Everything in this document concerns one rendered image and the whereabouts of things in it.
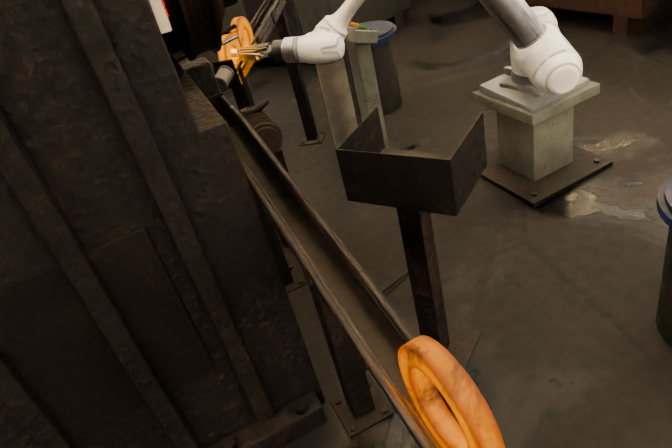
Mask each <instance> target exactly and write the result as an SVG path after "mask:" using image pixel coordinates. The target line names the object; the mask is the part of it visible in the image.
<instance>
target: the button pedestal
mask: <svg viewBox="0 0 672 448"><path fill-rule="evenodd" d="M348 25H349V26H347V31H348V34H347V36H346V37H345V41H346V45H347V50H348V55H349V60H350V65H351V70H352V74H353V79H354V84H355V89H356V94H357V99H358V103H359V108H360V113H361V118H362V121H363V120H364V119H365V118H366V117H367V116H368V115H369V114H370V113H371V112H372V111H373V110H374V109H375V108H376V107H378V112H379V117H380V122H381V128H382V133H383V138H384V144H385V147H389V148H395V149H401V150H402V149H403V148H402V147H400V146H399V145H397V144H396V143H395V142H393V141H392V140H390V139H389V138H387V133H386V128H385V122H384V117H383V111H382V106H381V101H380V95H379V90H378V84H377V79H376V73H375V68H374V62H373V57H372V51H371V46H370V44H377V42H378V35H379V32H378V31H376V30H373V29H370V28H368V27H367V30H364V29H358V26H351V25H350V23H349V24H348ZM352 28H356V29H358V30H355V29H352Z"/></svg>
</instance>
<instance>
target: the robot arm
mask: <svg viewBox="0 0 672 448"><path fill-rule="evenodd" d="M364 1H365V0H345V2H344V3H343V4H342V6H341V7H340V8H339V9H338V10H337V11H336V12H335V13H334V14H332V15H326V16H325V17H324V18H323V19H322V20H321V21H320V22H319V23H318V24H317V25H316V27H315V29H314V30H313V31H312V32H309V33H307V34H305V35H303V36H295V37H285V38H284V39H283V40H273V41H272V43H271V45H270V43H269V42H267V43H264V44H258V45H251V46H244V47H243V48H240V49H231V57H232V59H235V58H238V59H239V60H241V61H258V62H261V61H262V58H263V59H268V58H273V60H274V61H275V62H284V61H285V62H286V63H308V64H322V63H330V62H333V61H336V60H339V59H341V58H342V57H343V55H344V52H345V43H344V39H345V37H346V36H347V34H348V31H347V26H348V24H349V22H350V20H351V19H352V17H353V16H354V14H355V13H356V11H357V10H358V9H359V7H360V6H361V5H362V4H363V2H364ZM479 1H480V3H481V4H482V5H483V6H484V8H485V9H486V10H487V11H488V13H489V14H490V15H491V16H492V18H493V19H494V20H495V21H496V23H497V24H498V25H499V26H500V28H501V29H502V30H503V31H504V33H505V34H506V35H507V36H508V38H509V39H510V60H511V66H505V67H504V69H503V72H504V73H505V74H507V75H509V76H510V77H508V78H506V79H504V80H502V81H500V82H499V86H500V87H502V88H509V89H512V90H516V91H519V92H523V93H526V94H529V95H531V96H533V97H536V98H538V97H541V96H543V94H544V93H545V94H549V95H562V94H564V93H566V92H568V91H570V90H571V89H573V88H574V87H575V86H576V84H577V83H578V82H579V81H580V79H581V76H582V71H583V65H582V60H581V57H580V56H579V54H578V53H577V51H576V50H575V49H574V48H573V47H572V46H571V44H570V43H569V42H568V40H567V39H566V38H565V37H564V36H563V35H562V33H561V32H560V30H559V27H558V22H557V19H556V17H555V16H554V14H553V13H552V12H551V11H550V10H549V9H547V8H546V7H542V6H537V7H529V6H528V4H527V3H526V2H525V0H479Z"/></svg>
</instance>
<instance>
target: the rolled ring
mask: <svg viewBox="0 0 672 448"><path fill-rule="evenodd" d="M398 364H399V368H400V372H401V375H402V378H403V381H404V383H405V386H406V388H407V391H408V393H409V395H410V397H411V399H412V401H413V403H414V405H415V407H416V409H417V411H418V413H419V414H420V416H421V418H422V420H423V421H424V423H425V424H426V426H427V428H428V429H429V431H430V432H431V434H432V435H433V437H434V438H435V440H436V441H437V442H438V444H439V445H440V447H441V448H505V444H504V441H503V437H502V435H501V432H500V429H499V427H498V424H497V422H496V420H495V418H494V415H493V413H492V411H491V410H490V408H489V406H488V404H487V402H486V400H485V399H484V397H483V395H482V394H481V392H480V390H479V389H478V387H477V386H476V384H475V383H474V381H473V380H472V379H471V377H470V376H469V374H468V373H467V372H466V370H465V369H464V368H463V367H462V365H461V364H460V363H459V362H458V361H457V360H456V358H455V357H454V356H453V355H452V354H451V353H450V352H449V351H448V350H447V349H446V348H445V347H443V346H442V345H441V344H440V343H439V342H437V341H436V340H434V339H433V338H431V337H429V336H425V335H421V336H418V337H416V338H414V339H412V340H411V341H409V342H407V343H406V344H404V345H402V346H401V347H400V348H399V350H398ZM436 387H437V388H436ZM437 389H438V390H439V391H440V393H441V394H442V396H443V397H444V398H445V400H446V402H447V403H448V405H449V406H450V408H451V410H452V411H453V413H454V415H455V417H456V418H457V420H458V422H459V423H458V422H457V421H456V419H455V418H454V417H453V415H452V414H451V412H450V411H449V409H448V408H447V406H446V405H445V403H444V401H443V399H442V398H441V396H440V394H439V392H438V390H437Z"/></svg>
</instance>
